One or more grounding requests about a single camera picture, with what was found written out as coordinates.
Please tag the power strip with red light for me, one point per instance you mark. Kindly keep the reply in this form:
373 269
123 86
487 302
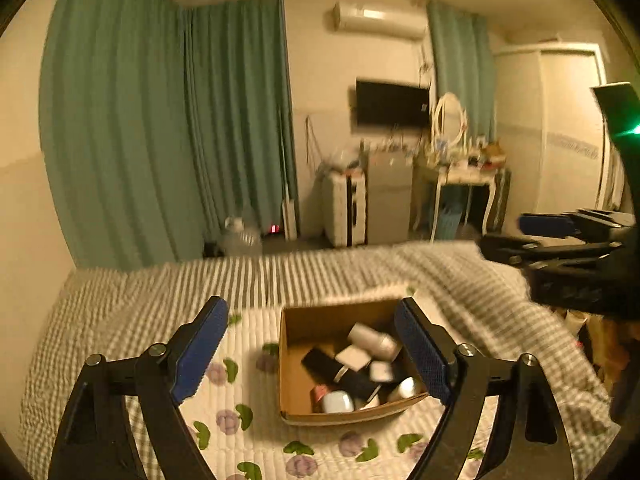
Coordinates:
274 230

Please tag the white charger plug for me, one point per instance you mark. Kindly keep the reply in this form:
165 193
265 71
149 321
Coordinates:
379 371

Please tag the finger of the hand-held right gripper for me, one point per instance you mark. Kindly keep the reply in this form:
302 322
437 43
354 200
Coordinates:
545 224
510 250

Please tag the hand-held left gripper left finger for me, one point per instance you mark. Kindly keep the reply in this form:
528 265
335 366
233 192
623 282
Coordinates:
197 355

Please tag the blue bin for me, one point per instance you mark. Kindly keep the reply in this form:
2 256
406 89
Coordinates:
446 224

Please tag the white slatted wardrobe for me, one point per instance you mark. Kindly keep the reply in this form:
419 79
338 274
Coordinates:
550 125

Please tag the clear plastic bag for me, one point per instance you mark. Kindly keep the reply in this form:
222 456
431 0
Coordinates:
344 161

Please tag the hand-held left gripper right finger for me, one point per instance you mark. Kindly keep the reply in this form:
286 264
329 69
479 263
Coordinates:
422 355

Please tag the white mop pole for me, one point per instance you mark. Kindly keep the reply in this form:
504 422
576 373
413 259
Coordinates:
287 175

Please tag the narrow teal curtain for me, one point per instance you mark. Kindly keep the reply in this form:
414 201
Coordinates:
460 65

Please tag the grey checked blanket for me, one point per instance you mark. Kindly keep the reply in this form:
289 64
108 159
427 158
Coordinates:
150 290

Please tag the white vanity table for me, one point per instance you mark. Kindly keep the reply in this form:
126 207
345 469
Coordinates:
465 180

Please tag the wide teal curtain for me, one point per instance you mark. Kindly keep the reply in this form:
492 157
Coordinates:
115 110

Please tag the white air conditioner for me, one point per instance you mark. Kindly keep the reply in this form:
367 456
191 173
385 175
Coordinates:
380 19

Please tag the clear water jug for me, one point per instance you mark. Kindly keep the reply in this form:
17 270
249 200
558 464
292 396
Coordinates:
242 237

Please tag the black wall television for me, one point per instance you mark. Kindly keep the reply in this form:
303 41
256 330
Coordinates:
392 103

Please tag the small white box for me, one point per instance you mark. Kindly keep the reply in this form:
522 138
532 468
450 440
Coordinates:
352 357

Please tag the brown cardboard box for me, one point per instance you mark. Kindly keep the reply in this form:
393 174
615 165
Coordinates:
295 360

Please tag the silver small fridge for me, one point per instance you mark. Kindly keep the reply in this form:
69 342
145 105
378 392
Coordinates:
390 195

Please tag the light blue earbuds case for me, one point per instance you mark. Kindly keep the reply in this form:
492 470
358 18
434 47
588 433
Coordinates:
339 403

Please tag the white floral quilted mat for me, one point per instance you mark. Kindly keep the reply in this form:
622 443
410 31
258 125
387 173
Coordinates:
240 440

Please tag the teal corner curtain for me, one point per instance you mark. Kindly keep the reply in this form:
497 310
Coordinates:
240 110

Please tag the white oval mirror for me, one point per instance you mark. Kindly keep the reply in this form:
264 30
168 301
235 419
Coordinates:
448 120

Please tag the white drawer cabinet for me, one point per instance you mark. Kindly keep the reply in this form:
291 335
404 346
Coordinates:
340 210

